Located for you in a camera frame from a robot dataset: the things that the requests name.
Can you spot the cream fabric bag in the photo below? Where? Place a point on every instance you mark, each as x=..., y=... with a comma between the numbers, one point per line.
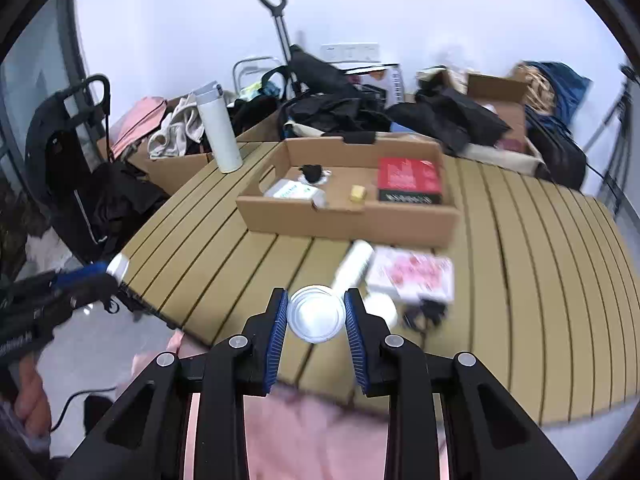
x=505, y=157

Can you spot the large open cardboard box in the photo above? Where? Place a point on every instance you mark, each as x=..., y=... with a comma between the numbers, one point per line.
x=175, y=172

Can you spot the white tube bottle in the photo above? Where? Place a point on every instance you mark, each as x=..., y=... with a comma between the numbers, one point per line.
x=354, y=266

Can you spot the black floor bag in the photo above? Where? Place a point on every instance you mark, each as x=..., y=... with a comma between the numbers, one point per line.
x=97, y=410

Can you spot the black clothes pile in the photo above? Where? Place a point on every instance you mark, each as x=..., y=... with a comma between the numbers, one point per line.
x=450, y=115

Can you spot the pink jacket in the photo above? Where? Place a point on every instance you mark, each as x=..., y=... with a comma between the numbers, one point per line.
x=310, y=435

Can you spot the printed white carton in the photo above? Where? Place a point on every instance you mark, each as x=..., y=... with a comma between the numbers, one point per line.
x=380, y=82

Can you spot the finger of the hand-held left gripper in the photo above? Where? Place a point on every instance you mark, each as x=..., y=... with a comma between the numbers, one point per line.
x=95, y=290
x=82, y=271

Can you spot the black clothes heap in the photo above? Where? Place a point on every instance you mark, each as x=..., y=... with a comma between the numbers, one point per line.
x=125, y=200

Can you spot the pink patterned flat box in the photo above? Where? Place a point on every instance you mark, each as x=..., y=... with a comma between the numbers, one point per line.
x=412, y=272

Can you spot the brown cardboard box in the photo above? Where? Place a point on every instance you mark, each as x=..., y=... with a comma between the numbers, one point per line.
x=500, y=90

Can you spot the wicker basket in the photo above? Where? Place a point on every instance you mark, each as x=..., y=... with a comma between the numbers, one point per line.
x=537, y=87

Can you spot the beige crumpled clothing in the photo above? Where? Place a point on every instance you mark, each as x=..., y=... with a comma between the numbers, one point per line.
x=177, y=127

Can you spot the blue bag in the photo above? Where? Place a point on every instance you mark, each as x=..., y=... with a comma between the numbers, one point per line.
x=565, y=85

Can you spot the clear plastic wipes box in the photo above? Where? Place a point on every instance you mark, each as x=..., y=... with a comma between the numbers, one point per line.
x=292, y=191

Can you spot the white metal folding frame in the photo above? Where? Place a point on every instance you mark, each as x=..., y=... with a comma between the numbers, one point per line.
x=245, y=62

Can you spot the white plastic bag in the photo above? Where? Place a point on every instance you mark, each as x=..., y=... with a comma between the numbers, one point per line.
x=47, y=252

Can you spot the pink backpack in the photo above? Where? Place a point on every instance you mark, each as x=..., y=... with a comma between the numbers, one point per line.
x=137, y=122

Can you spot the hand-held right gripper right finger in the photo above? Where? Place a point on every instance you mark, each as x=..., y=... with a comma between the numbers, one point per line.
x=357, y=347

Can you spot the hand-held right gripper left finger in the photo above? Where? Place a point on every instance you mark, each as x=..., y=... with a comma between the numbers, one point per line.
x=277, y=342

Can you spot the white canvas bag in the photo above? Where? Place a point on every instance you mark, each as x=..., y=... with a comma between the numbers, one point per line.
x=305, y=130

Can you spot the person's left hand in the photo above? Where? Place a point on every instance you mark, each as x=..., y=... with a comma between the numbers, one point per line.
x=32, y=395

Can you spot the white rounded square device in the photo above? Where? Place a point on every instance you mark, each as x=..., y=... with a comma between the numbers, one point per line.
x=382, y=309

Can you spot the small yellow cube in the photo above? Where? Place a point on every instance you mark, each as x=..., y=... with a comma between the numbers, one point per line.
x=357, y=194

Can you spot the shallow cardboard tray box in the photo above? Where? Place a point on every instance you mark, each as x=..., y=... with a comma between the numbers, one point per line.
x=345, y=225

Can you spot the white thermos bottle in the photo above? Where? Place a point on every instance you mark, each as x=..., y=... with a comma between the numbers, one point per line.
x=220, y=130

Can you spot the teal cloth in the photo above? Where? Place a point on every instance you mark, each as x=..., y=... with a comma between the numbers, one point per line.
x=257, y=91

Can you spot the beige tote bag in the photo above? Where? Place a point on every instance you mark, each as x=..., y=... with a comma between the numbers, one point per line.
x=435, y=77

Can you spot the white wall sockets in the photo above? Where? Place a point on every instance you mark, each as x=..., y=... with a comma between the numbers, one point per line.
x=350, y=51

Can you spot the person's left forearm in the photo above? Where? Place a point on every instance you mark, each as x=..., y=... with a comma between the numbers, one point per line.
x=17, y=442

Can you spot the black stroller cart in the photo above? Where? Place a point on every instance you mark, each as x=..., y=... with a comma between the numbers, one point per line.
x=60, y=160

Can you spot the red cardboard box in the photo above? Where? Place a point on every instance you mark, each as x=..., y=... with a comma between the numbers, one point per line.
x=410, y=180

